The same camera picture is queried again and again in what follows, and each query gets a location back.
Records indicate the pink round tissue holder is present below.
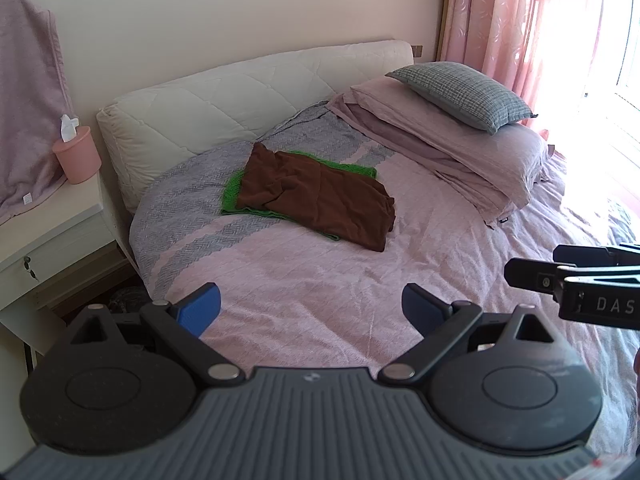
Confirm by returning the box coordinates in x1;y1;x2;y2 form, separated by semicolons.
52;126;102;185

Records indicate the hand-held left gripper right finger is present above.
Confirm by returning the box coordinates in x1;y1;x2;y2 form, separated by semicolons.
378;282;556;386

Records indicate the grey plaid pillow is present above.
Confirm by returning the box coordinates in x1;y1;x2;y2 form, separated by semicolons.
385;61;538;135

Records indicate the pink and grey bedspread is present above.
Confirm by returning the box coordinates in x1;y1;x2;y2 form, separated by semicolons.
129;100;640;456

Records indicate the white nightstand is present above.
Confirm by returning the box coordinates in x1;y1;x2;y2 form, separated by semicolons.
0;170;132;361

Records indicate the pink curtain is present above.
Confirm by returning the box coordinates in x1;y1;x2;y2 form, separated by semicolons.
436;0;606;128

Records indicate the pink pillow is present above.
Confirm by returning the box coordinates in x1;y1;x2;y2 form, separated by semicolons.
349;77;551;208

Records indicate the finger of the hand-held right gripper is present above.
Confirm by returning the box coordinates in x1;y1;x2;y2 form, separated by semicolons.
504;257;568;295
553;245;610;267

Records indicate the green knitted cloth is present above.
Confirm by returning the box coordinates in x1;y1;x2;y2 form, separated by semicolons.
221;152;378;242

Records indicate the white quilted headboard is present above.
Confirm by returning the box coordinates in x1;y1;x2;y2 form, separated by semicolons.
96;39;415;213

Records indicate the white tissue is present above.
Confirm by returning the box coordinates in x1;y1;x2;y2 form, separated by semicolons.
59;114;81;143

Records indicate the brown long-sleeve shirt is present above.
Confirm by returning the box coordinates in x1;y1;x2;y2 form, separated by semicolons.
235;141;396;253

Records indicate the mauve hanging towel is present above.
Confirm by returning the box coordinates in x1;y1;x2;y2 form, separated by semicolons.
0;0;76;226

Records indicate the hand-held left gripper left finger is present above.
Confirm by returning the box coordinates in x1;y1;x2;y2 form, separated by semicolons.
70;282;243;388

